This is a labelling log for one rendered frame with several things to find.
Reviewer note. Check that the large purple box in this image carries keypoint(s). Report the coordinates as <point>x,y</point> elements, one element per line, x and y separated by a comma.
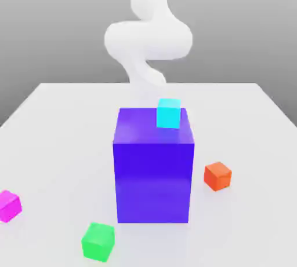
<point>153,179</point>

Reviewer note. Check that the small cyan cube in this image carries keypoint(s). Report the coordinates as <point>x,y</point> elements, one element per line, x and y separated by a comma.
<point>168,115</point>

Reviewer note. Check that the small orange cube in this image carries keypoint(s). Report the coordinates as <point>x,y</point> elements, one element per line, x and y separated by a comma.
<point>217,176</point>

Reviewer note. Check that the small green cube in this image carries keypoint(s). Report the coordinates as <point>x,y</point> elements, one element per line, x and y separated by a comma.
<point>98,242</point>

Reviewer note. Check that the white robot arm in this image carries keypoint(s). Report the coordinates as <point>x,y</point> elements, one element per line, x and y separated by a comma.
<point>148,37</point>

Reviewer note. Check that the small magenta cube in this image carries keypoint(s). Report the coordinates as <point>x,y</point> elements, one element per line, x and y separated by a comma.
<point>8,206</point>

